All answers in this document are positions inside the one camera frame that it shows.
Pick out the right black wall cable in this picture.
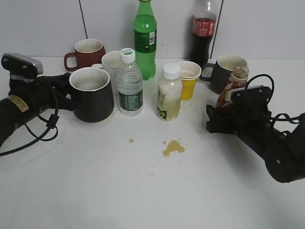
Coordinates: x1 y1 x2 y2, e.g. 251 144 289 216
209 0 224 60

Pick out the white ceramic mug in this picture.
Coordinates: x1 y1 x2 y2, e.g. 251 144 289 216
92 51 121 95

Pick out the red ceramic mug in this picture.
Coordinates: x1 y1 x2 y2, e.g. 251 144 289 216
64 39 106 72

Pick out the cola bottle red label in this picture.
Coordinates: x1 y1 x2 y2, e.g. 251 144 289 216
189 0 218 66

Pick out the left black wall cable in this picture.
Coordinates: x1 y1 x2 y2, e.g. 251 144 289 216
79 0 88 40

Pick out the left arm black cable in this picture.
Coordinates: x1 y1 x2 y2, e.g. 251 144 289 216
0 78 59 157

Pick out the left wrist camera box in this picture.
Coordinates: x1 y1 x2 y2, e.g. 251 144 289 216
1 53 43 79

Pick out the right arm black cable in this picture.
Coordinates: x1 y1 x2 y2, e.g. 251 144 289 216
244 74 301 134

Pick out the white cap juice bottle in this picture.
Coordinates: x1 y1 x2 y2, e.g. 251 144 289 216
157 63 183 122

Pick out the yellow paper cup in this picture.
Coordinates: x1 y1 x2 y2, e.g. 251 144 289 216
177 61 202 101

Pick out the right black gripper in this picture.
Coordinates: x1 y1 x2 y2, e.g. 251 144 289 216
206 98 274 141

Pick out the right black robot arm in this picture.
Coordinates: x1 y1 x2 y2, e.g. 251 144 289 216
206 85 305 183

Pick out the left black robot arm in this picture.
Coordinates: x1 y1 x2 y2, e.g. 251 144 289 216
0 73 77 145

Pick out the black mug white interior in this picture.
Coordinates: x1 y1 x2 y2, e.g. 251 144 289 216
69 67 114 123

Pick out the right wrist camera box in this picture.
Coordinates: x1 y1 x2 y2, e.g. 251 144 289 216
225 85 272 103

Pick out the green soda bottle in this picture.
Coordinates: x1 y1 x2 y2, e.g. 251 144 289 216
133 0 157 80

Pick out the clear water bottle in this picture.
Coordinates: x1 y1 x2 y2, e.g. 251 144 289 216
116 48 143 117

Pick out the black wall cable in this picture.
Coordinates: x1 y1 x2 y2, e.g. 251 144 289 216
209 0 224 60
79 0 88 40

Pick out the dark grey mug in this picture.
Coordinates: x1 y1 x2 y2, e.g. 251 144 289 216
199 54 248 94

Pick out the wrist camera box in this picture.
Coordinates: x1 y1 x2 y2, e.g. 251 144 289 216
1 53 43 79
225 85 272 103

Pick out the brown Nescafe coffee bottle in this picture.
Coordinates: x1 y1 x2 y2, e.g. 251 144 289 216
216 65 249 113

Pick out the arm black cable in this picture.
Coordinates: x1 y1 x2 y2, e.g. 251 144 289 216
244 74 301 134
0 78 59 157

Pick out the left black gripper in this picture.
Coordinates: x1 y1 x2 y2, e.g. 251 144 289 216
9 73 79 111

